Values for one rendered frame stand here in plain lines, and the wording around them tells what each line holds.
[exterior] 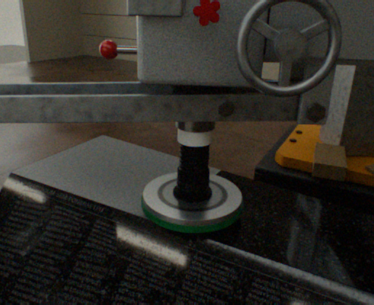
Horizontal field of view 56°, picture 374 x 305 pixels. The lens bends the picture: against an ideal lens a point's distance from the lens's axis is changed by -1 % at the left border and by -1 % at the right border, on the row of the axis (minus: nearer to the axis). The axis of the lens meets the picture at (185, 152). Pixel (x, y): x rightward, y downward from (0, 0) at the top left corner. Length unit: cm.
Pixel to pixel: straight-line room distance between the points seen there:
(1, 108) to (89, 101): 16
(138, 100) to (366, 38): 38
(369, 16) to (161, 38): 32
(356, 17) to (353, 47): 4
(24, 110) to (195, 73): 32
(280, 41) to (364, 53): 17
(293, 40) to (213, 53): 12
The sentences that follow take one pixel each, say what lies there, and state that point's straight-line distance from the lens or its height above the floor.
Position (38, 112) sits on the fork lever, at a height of 110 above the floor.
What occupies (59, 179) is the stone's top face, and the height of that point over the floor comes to 87.
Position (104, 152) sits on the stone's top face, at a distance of 111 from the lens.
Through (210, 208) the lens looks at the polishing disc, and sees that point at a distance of 72.
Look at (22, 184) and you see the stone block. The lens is 100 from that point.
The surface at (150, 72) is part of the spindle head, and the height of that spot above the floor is 119.
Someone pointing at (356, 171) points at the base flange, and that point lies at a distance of 135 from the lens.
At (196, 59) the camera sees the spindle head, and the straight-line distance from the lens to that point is 57.
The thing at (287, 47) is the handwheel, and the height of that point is 124.
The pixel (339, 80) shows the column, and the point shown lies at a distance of 146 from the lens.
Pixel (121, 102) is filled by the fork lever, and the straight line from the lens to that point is 65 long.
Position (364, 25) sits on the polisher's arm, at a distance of 64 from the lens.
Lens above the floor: 129
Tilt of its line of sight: 23 degrees down
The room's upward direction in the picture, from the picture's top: 2 degrees clockwise
